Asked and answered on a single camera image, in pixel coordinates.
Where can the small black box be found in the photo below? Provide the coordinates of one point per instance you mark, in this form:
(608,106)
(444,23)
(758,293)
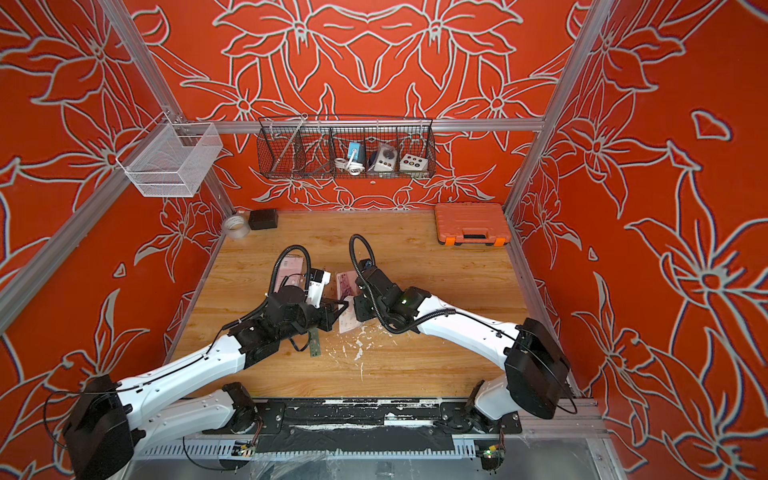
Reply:
(263,219)

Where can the white mesh wall basket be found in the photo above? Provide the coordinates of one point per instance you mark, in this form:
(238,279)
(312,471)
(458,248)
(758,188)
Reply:
(171,162)

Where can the clear tape roll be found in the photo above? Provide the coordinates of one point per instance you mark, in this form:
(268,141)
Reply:
(236,227)

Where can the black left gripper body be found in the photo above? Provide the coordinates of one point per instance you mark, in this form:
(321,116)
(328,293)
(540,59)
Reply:
(310,318)

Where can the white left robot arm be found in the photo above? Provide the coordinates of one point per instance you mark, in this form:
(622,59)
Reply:
(111,420)

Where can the orange plastic tool case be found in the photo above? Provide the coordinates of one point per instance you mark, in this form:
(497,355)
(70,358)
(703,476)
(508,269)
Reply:
(471,223)

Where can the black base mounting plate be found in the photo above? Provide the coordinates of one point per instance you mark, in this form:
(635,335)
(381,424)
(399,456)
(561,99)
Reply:
(368,426)

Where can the pink paper packet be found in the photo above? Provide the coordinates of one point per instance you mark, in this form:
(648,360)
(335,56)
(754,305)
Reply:
(347,290)

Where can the blue small box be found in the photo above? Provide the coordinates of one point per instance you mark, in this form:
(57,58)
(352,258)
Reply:
(355,154)

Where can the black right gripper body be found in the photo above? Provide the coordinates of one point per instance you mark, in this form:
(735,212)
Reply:
(366,309)

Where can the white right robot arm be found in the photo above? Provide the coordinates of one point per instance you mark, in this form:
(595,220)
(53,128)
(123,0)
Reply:
(534,366)

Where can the white round-dial device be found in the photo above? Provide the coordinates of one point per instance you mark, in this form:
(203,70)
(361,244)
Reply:
(384,159)

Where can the black wire wall basket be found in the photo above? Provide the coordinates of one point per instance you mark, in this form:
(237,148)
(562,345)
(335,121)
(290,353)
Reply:
(315,147)

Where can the green straight ruler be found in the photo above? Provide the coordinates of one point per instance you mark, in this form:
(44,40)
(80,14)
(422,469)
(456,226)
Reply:
(314,343)

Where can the white dotted cube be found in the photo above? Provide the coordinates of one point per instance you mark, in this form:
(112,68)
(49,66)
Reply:
(412,164)

